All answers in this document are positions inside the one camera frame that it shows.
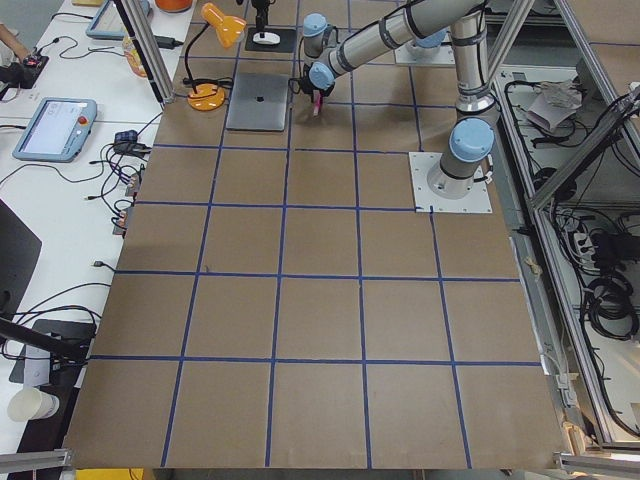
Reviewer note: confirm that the black mousepad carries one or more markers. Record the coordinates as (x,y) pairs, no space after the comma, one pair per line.
(287,44)

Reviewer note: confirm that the orange bucket grey lid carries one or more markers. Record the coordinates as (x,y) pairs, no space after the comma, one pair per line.
(174,6)

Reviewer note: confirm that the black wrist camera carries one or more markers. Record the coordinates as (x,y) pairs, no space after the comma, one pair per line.
(296,86)

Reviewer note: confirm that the orange juice bottle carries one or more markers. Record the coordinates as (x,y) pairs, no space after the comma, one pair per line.
(133,58)

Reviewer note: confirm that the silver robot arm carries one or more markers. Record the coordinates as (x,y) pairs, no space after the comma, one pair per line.
(396,108)

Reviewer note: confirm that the white computer mouse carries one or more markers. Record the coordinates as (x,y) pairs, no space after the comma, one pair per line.
(266,38)

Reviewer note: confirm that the grey laptop notebook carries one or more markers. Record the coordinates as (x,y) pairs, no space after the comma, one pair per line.
(258,103)

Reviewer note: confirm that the blue teach pendant tablet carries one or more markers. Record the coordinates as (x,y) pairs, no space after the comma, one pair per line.
(57,131)

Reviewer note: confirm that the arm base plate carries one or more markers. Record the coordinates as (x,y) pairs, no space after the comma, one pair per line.
(440,56)
(435,192)

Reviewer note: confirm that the white paper cup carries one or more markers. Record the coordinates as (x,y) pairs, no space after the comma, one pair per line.
(32,404)

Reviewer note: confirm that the pink highlighter pen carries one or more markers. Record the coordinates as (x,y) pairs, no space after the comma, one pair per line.
(317,102)

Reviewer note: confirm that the orange desk lamp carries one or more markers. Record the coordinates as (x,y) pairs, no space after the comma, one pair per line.
(207,70)

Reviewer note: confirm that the black power adapter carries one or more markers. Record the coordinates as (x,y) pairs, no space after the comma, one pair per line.
(165,42)

